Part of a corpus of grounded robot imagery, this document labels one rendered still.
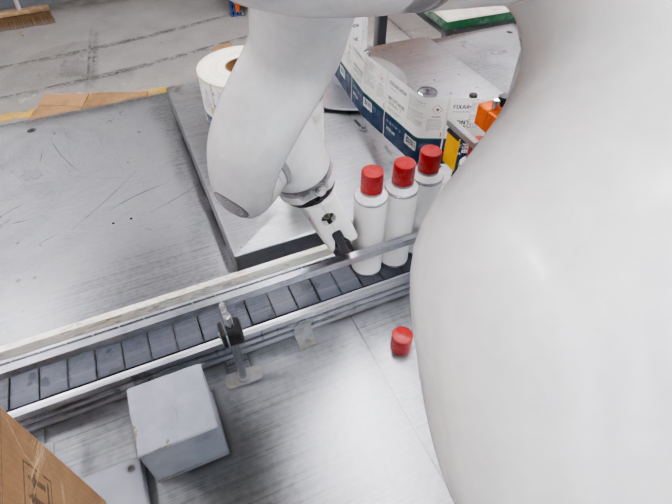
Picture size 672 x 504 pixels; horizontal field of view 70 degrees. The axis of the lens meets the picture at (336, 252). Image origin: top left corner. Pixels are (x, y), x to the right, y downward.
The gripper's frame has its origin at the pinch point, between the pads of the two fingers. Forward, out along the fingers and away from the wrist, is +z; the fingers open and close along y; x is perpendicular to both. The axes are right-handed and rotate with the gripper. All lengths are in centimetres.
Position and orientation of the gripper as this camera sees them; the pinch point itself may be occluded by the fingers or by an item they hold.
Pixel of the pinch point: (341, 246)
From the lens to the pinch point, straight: 78.2
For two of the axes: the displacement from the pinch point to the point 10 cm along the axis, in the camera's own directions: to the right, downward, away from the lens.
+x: -8.6, 5.1, -0.2
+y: -4.1, -6.7, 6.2
